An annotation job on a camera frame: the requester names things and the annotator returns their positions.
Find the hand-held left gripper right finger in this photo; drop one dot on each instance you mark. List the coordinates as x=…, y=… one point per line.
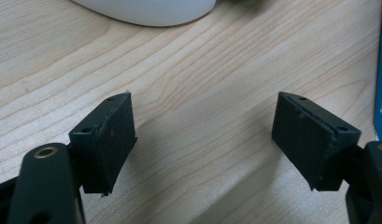
x=307, y=140

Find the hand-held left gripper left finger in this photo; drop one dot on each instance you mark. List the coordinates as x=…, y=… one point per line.
x=112, y=146

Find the white pedal trash can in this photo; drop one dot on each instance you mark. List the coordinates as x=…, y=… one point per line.
x=148, y=11

